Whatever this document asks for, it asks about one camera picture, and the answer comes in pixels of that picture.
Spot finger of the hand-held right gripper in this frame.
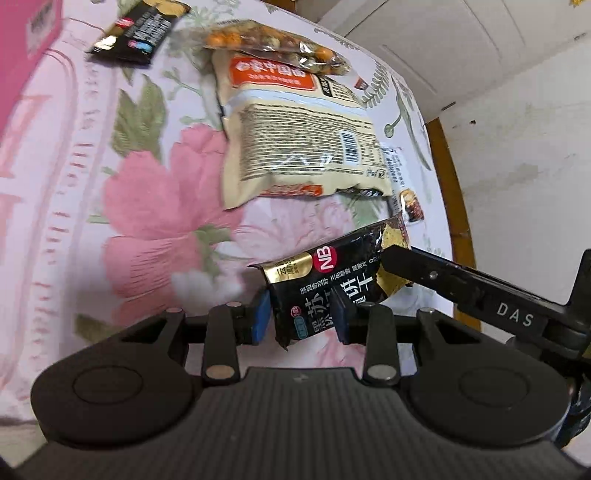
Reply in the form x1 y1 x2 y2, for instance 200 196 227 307
379 244 491 324

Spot floral bedsheet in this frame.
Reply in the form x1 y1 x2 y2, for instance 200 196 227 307
0 0 462 428

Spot black cracker packet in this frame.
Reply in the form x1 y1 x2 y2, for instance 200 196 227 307
248 217 415 352
85 0 192 69

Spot clear bag of coated peanuts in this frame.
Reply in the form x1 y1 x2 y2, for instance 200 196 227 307
202 28 352 78

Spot white door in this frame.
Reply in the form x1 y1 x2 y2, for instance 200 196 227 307
318 0 591 126

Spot white snack bar packet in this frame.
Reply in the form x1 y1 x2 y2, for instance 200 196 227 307
380 147 434 225

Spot pink cardboard box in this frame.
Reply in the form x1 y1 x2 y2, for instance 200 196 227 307
0 0 64 136

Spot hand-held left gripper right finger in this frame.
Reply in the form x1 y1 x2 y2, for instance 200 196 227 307
332 294 482 387

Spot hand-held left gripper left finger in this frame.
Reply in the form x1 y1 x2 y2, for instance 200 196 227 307
120 290 272 388

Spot beige snack bag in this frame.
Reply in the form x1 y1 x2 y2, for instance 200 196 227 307
215 52 396 212

